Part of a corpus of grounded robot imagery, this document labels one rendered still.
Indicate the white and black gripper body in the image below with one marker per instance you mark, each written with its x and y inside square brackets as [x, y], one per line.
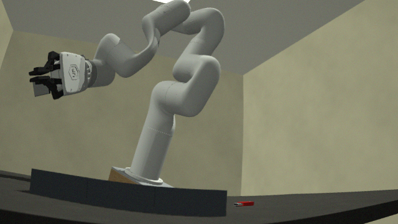
[74, 73]

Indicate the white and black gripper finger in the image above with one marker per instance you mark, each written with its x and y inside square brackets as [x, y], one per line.
[49, 66]
[51, 84]

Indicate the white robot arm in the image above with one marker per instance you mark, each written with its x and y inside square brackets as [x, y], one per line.
[168, 97]

